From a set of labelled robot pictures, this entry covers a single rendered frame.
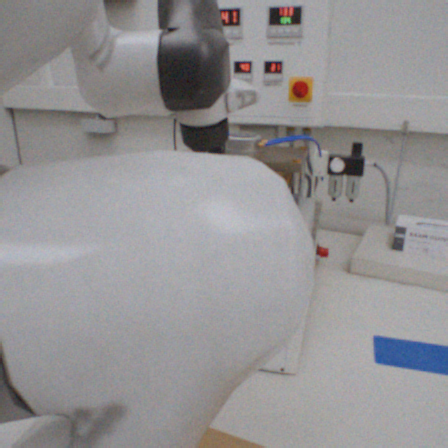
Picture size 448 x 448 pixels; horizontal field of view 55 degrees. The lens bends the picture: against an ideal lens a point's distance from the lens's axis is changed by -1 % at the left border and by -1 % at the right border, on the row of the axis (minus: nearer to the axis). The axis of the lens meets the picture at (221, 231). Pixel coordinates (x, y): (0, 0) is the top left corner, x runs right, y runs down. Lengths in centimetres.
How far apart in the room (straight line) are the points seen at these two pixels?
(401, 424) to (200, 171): 69
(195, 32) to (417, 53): 99
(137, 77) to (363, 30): 103
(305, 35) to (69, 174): 93
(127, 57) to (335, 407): 63
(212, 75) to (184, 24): 7
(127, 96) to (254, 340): 41
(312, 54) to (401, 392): 73
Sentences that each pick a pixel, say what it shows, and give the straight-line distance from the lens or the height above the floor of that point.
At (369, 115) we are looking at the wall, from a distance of 141.
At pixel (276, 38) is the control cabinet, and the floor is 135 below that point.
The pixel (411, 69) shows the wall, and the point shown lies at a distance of 144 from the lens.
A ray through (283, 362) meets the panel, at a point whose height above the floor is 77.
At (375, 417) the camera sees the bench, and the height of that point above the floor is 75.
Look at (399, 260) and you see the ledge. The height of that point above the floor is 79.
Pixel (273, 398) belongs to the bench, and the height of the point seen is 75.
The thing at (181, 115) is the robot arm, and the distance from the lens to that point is 64.
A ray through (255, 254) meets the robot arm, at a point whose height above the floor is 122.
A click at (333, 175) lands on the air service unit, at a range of 109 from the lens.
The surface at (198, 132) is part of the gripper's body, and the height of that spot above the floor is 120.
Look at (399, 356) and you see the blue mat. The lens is 95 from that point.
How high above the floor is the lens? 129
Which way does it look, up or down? 21 degrees down
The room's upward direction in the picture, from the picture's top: straight up
